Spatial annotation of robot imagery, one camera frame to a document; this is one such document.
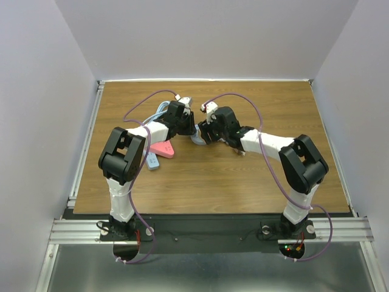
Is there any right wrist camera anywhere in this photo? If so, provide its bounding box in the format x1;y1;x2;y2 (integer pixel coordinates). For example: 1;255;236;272
200;102;218;123

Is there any aluminium rail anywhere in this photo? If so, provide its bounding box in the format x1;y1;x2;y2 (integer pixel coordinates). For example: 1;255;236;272
49;217;374;245
67;80;105;209

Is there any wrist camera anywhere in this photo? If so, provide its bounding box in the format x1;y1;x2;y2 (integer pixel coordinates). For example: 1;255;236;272
200;102;218;123
174;94;193;107

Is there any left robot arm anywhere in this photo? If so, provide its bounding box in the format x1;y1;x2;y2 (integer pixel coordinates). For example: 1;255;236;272
98;97;196;240

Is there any pink triangular power strip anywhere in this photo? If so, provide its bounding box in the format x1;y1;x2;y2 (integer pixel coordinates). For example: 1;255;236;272
150;141;174;159

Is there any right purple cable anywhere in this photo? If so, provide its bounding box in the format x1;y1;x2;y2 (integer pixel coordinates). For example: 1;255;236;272
205;92;334;262

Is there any white rectangular power strip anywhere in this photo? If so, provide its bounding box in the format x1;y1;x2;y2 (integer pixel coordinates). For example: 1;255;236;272
146;152;160;170

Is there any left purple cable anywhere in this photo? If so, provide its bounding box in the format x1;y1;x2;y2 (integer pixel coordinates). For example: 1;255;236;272
114;89;180;265

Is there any aluminium left rail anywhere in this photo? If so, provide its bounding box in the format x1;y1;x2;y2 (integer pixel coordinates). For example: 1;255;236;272
67;80;105;209

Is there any aluminium front rail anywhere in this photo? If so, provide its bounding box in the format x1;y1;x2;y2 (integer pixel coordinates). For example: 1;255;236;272
49;217;374;245

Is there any white round power strip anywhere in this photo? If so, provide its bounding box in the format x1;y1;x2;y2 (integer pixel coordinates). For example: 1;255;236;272
190;130;207;146

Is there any purple cable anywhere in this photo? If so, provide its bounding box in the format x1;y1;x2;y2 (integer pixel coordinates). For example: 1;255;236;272
205;92;334;262
114;89;180;265

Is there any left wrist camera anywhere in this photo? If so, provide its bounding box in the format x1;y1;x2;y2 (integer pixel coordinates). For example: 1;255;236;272
174;94;193;107

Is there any white power strip cable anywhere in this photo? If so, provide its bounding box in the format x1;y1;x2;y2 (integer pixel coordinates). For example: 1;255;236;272
141;101;170;126

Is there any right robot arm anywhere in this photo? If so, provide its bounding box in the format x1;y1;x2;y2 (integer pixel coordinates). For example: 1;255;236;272
198;102;329;237

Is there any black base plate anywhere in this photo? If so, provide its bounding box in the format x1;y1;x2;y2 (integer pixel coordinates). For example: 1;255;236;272
98;214;316;254

